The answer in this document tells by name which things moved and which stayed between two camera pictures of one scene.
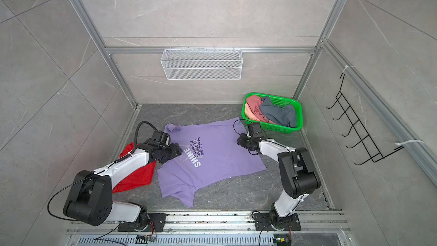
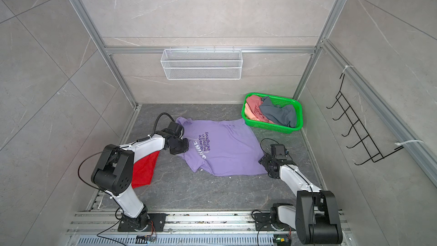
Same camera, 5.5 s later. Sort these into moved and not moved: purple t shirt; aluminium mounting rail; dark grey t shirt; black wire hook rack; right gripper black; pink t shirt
Moved: purple t shirt; right gripper black
Not moved: aluminium mounting rail; black wire hook rack; dark grey t shirt; pink t shirt
